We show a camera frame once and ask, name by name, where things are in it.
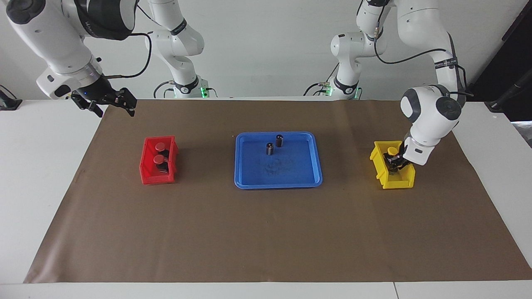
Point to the blue plastic tray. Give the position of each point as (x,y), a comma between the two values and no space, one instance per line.
(257,176)

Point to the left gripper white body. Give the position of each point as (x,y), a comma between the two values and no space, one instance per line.
(417,151)

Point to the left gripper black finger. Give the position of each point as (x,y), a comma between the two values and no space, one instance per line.
(391,157)
(401,164)

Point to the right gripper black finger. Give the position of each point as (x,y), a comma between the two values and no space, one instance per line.
(88,104)
(126,99)

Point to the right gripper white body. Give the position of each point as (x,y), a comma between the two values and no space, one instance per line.
(62,85)

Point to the grey shiny sheet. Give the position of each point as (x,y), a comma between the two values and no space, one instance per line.
(523,133)

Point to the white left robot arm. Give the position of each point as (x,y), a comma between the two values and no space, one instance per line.
(430,112)

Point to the black cylindrical capacitor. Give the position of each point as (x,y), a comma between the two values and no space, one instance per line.
(279,140)
(270,148)

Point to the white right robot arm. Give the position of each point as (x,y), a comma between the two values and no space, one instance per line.
(54,37)

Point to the red plastic bin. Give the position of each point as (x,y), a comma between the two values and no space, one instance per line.
(149,170)

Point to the yellow push button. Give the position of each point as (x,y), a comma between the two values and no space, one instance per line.
(392,167)
(392,150)

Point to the white wall socket box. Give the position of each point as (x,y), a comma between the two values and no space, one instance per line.
(66,89)

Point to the black device on table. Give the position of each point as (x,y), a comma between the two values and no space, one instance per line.
(8,104)

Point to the black stand with tube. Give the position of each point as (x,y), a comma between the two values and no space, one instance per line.
(501,101)

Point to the brown paper table mat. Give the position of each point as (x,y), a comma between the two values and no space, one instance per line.
(266,232)

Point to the yellow plastic bin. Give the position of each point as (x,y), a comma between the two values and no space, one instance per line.
(397,180)

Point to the red push button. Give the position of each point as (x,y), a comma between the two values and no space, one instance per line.
(160,146)
(158,159)

